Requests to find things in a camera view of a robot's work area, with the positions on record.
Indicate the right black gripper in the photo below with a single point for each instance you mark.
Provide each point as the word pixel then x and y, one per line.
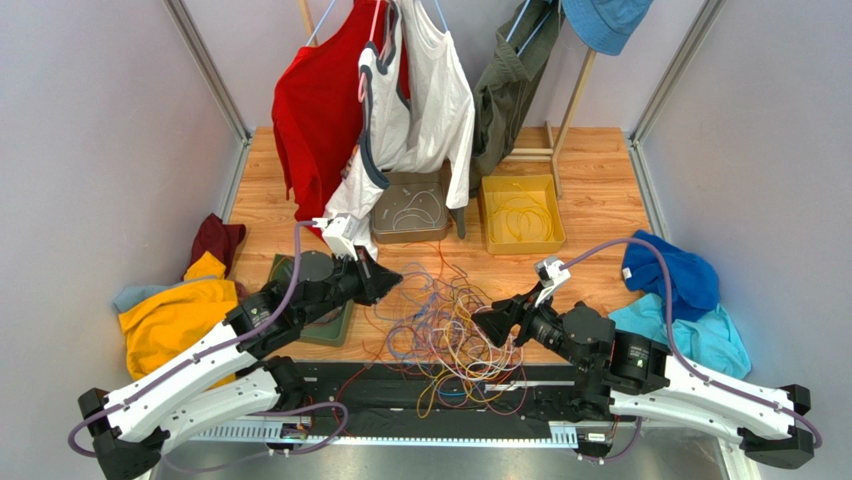
pixel 521 321

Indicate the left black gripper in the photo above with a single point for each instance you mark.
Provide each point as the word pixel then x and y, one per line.
pixel 375 279

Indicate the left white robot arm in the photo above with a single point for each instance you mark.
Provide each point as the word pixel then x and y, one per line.
pixel 232 371

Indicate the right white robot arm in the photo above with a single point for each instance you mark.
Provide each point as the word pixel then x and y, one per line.
pixel 618 373

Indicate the green plastic tray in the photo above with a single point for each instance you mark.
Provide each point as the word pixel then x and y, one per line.
pixel 331 329

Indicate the yellow plastic tray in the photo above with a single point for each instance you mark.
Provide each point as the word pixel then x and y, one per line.
pixel 520 215

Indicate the wooden clothes rack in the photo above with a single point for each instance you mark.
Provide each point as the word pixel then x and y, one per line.
pixel 557 142

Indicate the dark blue towel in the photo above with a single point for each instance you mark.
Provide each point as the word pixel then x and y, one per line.
pixel 694 282

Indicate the red hanging shirt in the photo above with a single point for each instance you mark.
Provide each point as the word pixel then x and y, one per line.
pixel 328 97

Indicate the cyan cloth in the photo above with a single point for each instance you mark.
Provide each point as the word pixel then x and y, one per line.
pixel 712 341

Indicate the white hanging tank top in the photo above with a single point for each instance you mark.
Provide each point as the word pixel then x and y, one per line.
pixel 418 114

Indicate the yellow cloth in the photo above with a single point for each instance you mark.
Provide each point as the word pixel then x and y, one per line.
pixel 165 325

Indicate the grey blue cloth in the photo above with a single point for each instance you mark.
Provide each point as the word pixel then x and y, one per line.
pixel 131 296

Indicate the olive green hanging garment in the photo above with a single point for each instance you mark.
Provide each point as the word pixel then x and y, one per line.
pixel 504 92

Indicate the blue bucket hat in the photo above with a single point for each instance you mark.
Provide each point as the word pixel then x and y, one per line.
pixel 605 26

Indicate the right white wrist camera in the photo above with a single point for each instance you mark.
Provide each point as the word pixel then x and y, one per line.
pixel 553 274

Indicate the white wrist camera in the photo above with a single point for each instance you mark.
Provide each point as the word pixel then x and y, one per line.
pixel 553 274
pixel 339 233

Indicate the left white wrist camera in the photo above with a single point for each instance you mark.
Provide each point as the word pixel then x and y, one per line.
pixel 339 233

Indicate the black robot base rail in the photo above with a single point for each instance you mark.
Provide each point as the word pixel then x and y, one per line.
pixel 402 405

